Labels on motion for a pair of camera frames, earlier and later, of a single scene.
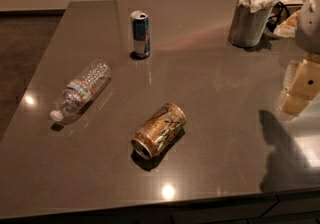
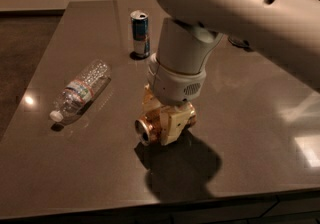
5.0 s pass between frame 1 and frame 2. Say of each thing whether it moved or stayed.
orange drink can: moved
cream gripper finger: moved
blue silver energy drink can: stayed
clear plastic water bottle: stayed
